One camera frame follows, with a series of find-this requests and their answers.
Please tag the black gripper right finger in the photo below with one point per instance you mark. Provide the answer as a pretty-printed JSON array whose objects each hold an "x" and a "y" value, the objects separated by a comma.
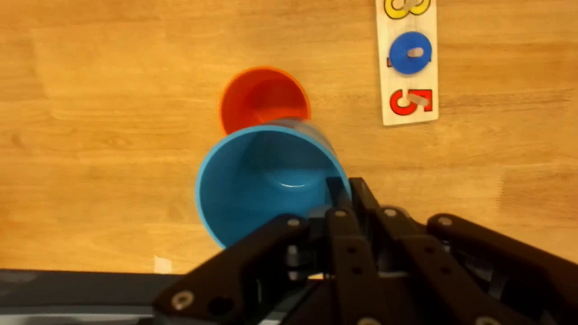
[{"x": 388, "y": 270}]

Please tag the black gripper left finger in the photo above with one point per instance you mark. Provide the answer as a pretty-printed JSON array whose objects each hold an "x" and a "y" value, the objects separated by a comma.
[{"x": 242, "y": 284}]

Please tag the blue plastic cup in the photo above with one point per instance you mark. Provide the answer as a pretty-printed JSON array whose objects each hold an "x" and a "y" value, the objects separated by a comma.
[{"x": 260, "y": 172}]

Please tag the orange plastic cup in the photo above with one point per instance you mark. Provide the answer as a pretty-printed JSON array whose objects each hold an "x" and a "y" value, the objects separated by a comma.
[{"x": 262, "y": 95}]

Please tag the white number puzzle board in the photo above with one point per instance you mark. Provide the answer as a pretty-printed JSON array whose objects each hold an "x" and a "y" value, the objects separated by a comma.
[{"x": 408, "y": 60}]

